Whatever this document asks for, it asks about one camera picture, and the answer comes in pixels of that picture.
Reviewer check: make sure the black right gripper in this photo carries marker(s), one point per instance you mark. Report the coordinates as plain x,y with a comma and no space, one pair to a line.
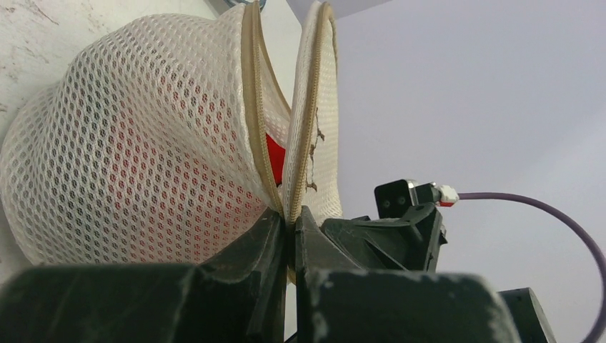
409,243

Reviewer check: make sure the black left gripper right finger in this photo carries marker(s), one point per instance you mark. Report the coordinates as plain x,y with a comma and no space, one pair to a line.
324,308

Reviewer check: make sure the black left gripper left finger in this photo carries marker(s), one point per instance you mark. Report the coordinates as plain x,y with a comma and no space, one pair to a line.
235,296

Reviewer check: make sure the white mesh bag beige trim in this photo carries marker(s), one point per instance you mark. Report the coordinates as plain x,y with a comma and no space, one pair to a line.
152,147

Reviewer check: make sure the red bra black trim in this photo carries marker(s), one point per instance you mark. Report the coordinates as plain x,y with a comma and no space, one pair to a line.
276,158

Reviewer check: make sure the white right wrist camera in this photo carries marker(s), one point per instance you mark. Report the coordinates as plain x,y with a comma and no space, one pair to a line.
393,199

